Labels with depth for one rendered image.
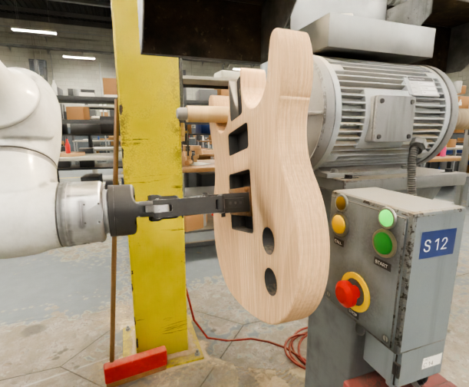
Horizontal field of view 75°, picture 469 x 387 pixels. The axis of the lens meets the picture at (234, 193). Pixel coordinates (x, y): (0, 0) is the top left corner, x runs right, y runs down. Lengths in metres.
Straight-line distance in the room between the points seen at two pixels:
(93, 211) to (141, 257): 1.18
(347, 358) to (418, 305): 0.45
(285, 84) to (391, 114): 0.33
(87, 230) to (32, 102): 0.19
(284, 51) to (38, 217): 0.36
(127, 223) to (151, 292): 1.26
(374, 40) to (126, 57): 1.06
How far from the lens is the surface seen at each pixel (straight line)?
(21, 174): 0.47
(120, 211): 0.44
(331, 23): 0.69
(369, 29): 0.75
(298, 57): 0.41
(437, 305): 0.52
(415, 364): 0.86
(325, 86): 0.61
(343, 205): 0.50
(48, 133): 0.51
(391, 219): 0.44
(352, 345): 0.88
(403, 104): 0.71
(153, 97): 1.50
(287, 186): 0.37
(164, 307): 1.74
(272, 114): 0.41
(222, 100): 0.68
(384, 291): 0.48
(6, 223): 0.45
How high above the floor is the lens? 1.22
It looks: 12 degrees down
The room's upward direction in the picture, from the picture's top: straight up
